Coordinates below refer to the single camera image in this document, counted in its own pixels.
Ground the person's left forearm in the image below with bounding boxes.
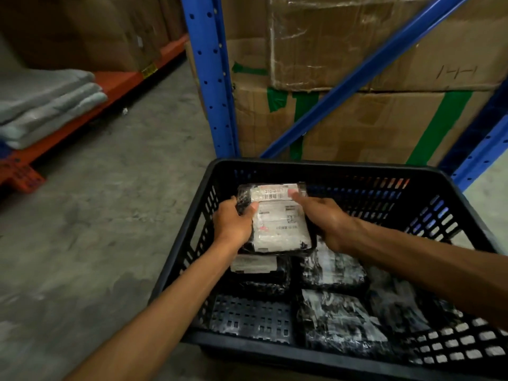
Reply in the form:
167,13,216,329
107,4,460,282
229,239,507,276
63,239,239,381

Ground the taped brown cardboard box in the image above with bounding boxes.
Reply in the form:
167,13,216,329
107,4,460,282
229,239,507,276
268,0,508,93

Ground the person's left hand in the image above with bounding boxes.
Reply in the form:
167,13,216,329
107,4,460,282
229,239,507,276
212,196,259,251

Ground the black packet with white label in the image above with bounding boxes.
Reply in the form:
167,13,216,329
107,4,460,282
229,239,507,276
236,182,317,256

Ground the blue metal rack frame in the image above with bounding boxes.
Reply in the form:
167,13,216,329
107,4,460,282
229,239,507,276
180,0,508,193

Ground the black plastic crate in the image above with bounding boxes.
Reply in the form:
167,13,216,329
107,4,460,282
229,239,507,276
149,158,508,381

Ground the plain brown cardboard box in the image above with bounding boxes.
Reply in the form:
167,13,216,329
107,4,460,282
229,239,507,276
187,0,274,89

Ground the person's right hand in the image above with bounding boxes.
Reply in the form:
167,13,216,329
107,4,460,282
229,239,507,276
288,190,360,254

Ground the orange shelf beam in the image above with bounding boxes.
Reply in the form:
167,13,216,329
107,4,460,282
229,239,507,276
0,33,189,194

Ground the black wrapped packet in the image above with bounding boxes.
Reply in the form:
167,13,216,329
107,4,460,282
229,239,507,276
300,239,368,292
297,289,391,353
229,254,292,298
367,267,463,334

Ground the green-taped brown cardboard box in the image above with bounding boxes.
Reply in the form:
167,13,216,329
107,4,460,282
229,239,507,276
234,81,497,167

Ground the person's right forearm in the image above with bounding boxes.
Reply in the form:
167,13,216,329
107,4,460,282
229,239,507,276
342,217,508,330

